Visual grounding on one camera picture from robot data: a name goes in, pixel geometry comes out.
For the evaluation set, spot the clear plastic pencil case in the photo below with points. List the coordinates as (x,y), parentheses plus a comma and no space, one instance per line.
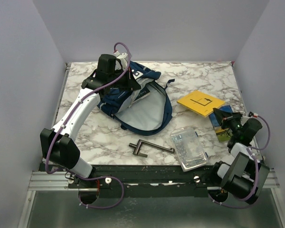
(188,149)

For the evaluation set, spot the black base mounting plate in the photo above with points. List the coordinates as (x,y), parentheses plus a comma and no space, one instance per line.
(143,181)

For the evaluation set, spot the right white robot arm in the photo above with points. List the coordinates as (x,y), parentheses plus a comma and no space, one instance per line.
(245,176)

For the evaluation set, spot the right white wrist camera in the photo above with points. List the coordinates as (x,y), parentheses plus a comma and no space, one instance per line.
(252,114)

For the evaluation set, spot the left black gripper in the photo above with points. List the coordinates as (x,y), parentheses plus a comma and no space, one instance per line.
(131,82)

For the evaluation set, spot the yellow notebook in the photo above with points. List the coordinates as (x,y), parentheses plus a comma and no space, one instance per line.
(200,103)

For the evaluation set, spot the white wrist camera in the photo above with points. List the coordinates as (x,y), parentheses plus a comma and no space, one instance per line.
(121,60)
(252,114)

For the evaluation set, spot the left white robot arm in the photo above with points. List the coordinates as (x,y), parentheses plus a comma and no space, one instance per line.
(58,143)

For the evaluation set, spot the aluminium rail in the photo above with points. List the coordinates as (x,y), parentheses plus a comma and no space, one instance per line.
(41,181)

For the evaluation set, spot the blue animal farm book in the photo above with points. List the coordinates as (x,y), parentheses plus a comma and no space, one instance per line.
(223,135)

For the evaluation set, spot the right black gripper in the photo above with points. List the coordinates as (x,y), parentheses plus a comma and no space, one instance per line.
(225,118)

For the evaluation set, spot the navy blue student backpack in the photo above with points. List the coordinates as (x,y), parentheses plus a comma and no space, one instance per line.
(146,117)

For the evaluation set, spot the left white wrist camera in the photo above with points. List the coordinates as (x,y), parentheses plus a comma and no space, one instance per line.
(121,60)

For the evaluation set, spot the black starry book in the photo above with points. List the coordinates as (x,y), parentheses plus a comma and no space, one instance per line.
(142,94)

